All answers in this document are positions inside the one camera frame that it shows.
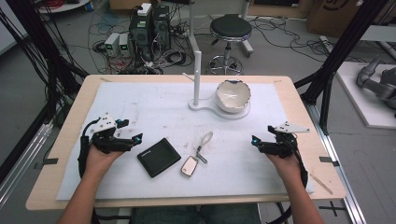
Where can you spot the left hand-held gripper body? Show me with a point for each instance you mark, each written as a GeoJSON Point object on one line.
{"type": "Point", "coordinates": [106, 140]}

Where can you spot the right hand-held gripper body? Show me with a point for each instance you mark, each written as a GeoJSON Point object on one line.
{"type": "Point", "coordinates": [280, 146]}

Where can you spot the person's left hand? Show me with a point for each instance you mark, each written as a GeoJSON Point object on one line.
{"type": "Point", "coordinates": [98, 163]}

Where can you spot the person's right hand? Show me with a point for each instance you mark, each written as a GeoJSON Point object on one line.
{"type": "Point", "coordinates": [289, 169]}

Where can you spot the black wallet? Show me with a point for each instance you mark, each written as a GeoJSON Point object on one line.
{"type": "Point", "coordinates": [158, 157]}

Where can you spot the white table mat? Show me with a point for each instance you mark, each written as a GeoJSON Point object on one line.
{"type": "Point", "coordinates": [174, 112]}

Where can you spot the white bowl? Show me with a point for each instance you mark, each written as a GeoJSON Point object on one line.
{"type": "Point", "coordinates": [233, 96]}

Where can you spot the black tape strip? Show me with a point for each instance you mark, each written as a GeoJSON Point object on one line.
{"type": "Point", "coordinates": [46, 162]}
{"type": "Point", "coordinates": [328, 160]}

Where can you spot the thin wooden stick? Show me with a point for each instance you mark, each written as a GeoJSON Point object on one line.
{"type": "Point", "coordinates": [320, 183]}

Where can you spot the small white power box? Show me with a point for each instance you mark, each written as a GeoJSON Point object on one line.
{"type": "Point", "coordinates": [124, 45]}
{"type": "Point", "coordinates": [111, 43]}

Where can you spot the black tape cross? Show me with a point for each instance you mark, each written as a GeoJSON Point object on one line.
{"type": "Point", "coordinates": [333, 208]}

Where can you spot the black computer tower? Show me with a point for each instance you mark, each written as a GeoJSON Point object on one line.
{"type": "Point", "coordinates": [140, 37]}
{"type": "Point", "coordinates": [162, 28]}

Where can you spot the white platform board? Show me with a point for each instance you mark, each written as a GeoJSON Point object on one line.
{"type": "Point", "coordinates": [358, 102]}

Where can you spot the white metal stand leg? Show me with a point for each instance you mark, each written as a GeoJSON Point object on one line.
{"type": "Point", "coordinates": [192, 28]}
{"type": "Point", "coordinates": [246, 37]}

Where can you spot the black round stool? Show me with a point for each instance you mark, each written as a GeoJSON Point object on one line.
{"type": "Point", "coordinates": [230, 26]}

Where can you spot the cardboard box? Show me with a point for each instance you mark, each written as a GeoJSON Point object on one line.
{"type": "Point", "coordinates": [336, 17]}

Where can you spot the white round table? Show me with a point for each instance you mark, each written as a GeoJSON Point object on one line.
{"type": "Point", "coordinates": [62, 6]}

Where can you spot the aluminium rail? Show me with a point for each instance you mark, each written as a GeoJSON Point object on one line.
{"type": "Point", "coordinates": [339, 174]}
{"type": "Point", "coordinates": [21, 161]}

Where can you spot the white stand with post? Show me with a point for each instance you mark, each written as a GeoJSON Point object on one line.
{"type": "Point", "coordinates": [197, 81]}

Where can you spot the black frame strut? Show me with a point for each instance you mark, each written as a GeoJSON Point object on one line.
{"type": "Point", "coordinates": [342, 46]}
{"type": "Point", "coordinates": [40, 40]}

